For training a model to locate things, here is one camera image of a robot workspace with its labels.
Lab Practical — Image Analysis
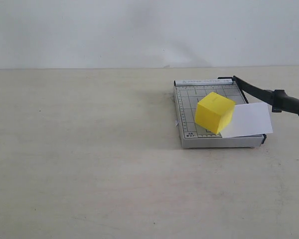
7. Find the yellow cube block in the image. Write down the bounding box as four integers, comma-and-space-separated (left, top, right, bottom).
194, 92, 235, 134

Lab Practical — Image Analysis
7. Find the white paper sheet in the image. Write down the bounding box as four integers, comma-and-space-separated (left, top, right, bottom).
220, 102, 273, 138

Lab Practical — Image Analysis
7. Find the black cutter blade arm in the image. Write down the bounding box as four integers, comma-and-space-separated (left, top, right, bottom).
232, 76, 299, 116

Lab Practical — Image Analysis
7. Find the grey paper cutter base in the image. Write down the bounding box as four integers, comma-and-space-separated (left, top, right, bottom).
173, 77, 267, 148

